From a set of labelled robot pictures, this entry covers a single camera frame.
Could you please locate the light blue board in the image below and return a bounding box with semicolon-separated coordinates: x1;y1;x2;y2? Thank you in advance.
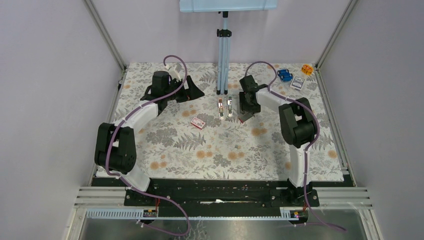
179;0;278;13

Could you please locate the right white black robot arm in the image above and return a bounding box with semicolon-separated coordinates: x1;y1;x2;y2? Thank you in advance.
239;75;319;206

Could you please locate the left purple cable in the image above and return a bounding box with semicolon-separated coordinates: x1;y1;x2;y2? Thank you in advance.
105;54;193;237

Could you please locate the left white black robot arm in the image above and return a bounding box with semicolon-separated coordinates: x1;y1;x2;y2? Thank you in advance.
94;70;205;206

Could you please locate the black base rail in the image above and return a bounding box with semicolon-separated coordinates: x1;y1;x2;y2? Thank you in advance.
91;177;355;220

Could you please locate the blue toy car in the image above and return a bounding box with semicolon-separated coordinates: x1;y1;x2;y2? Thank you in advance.
277;69;293;82

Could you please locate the light blue tripod stand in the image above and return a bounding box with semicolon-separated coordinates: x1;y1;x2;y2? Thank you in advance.
216;11;232;95

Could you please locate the pink stapler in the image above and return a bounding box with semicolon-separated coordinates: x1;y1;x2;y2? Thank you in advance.
217;98;225;120

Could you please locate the floral patterned table mat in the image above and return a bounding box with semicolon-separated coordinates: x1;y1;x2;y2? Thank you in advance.
96;62;345;182

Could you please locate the staple box tray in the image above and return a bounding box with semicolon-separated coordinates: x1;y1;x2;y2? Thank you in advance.
238;113;253;124

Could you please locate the red white staple box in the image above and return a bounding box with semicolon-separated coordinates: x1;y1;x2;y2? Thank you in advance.
190;117;206;130

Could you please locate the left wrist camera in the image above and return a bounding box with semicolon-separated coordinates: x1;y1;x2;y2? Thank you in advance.
164;63;182;82

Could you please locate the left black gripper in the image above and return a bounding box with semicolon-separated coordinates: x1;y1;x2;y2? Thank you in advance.
163;75;204;103

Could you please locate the orange round toy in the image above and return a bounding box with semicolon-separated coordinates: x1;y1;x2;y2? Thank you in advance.
301;64;314;76

